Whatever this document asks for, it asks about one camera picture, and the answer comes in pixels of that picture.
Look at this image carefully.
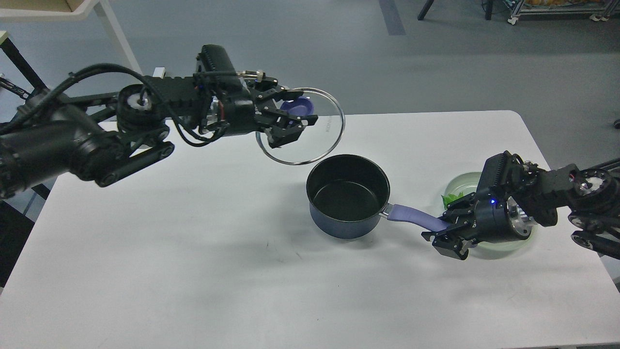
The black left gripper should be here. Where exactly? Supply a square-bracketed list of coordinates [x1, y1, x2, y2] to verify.
[211, 73, 318, 149]

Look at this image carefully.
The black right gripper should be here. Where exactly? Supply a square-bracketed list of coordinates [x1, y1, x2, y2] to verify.
[421, 192, 524, 260]

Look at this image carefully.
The glass lid with purple knob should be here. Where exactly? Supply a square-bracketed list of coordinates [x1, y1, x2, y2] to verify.
[255, 87, 346, 165]

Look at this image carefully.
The blue pot with purple handle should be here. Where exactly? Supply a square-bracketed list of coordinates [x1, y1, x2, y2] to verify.
[306, 154, 448, 240]

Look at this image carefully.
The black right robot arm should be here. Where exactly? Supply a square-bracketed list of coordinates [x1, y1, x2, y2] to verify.
[421, 152, 619, 260]

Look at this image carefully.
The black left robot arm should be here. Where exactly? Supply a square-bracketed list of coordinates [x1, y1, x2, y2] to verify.
[1, 45, 318, 199]

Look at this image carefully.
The orange toy carrot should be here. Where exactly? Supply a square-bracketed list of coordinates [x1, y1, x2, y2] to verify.
[441, 192, 464, 210]

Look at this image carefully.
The translucent green plate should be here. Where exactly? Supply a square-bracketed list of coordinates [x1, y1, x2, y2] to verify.
[443, 172, 537, 260]

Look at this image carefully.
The black stand leg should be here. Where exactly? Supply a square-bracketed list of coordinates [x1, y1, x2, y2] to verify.
[417, 0, 495, 21]

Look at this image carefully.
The metal wheeled cart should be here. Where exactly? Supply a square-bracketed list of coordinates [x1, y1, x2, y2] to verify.
[503, 0, 619, 26]

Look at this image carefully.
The black metal rack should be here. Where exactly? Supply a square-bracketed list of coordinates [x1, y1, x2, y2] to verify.
[0, 30, 48, 101]

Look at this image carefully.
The white desk frame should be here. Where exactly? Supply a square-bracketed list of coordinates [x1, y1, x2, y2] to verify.
[0, 0, 142, 73]

